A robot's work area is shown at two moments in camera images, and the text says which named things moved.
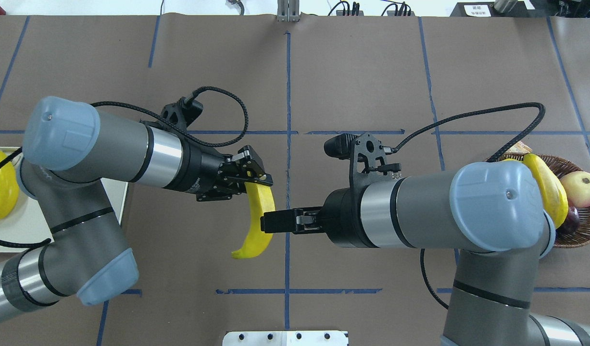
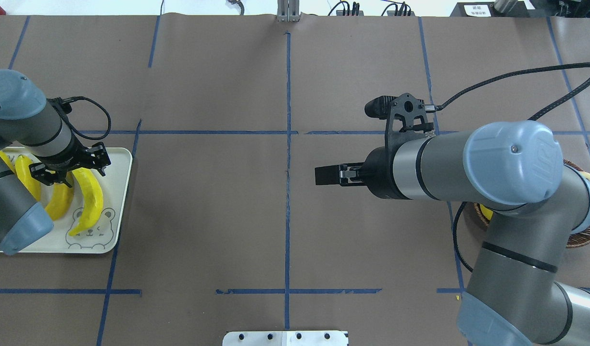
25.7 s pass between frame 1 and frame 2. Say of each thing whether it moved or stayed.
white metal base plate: stayed
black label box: stayed
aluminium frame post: stayed
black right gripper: moved
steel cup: stayed
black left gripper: moved
